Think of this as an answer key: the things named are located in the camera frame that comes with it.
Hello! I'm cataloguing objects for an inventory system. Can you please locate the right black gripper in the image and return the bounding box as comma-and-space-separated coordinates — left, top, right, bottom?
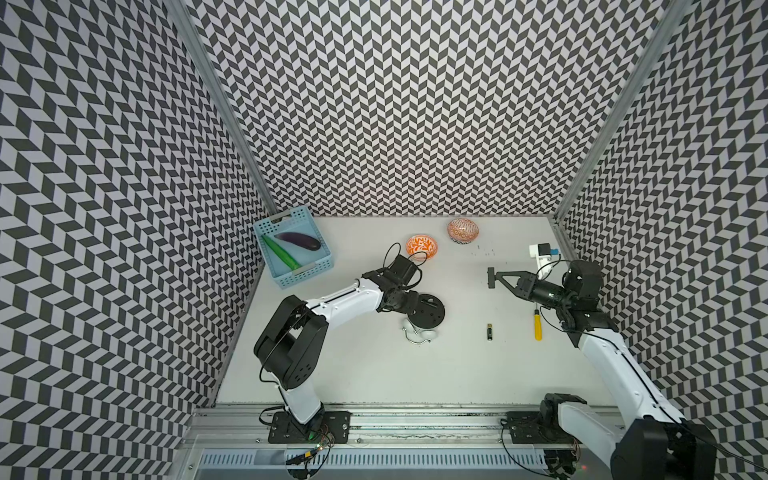
494, 270, 572, 311

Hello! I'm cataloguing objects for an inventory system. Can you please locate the white twin-bell alarm clock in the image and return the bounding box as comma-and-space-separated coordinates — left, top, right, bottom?
402, 294, 446, 344

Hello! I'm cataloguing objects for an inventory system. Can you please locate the yellow handled screwdriver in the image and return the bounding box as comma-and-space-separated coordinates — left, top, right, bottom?
533, 307, 543, 341

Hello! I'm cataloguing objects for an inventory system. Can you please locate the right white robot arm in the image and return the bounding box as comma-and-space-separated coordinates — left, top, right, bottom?
488, 260, 717, 479

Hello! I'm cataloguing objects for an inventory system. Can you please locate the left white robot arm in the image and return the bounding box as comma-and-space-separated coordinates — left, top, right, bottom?
253, 254, 422, 431

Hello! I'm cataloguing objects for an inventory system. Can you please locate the overturned orange patterned bowl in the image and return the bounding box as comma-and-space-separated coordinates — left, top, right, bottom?
447, 217, 480, 244

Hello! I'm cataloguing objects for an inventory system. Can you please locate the orange white patterned bowl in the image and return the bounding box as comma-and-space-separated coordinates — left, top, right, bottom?
406, 234, 438, 259

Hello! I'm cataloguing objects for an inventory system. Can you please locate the dark purple eggplant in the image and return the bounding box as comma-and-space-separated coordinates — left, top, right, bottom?
275, 232, 322, 251

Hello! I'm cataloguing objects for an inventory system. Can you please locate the light blue perforated basket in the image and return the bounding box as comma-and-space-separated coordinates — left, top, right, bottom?
253, 206, 334, 289

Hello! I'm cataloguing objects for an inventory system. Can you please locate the green cucumber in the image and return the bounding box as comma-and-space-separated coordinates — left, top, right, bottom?
261, 235, 302, 271

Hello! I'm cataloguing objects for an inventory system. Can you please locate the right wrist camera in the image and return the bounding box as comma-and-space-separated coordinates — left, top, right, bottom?
529, 243, 561, 280

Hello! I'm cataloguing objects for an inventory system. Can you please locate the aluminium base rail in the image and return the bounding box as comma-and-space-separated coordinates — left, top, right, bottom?
166, 404, 611, 479

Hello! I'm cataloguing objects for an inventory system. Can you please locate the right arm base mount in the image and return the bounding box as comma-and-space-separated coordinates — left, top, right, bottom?
505, 411, 580, 445

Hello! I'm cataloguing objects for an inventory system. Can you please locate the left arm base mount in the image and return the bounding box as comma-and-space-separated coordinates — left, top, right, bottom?
268, 411, 352, 445

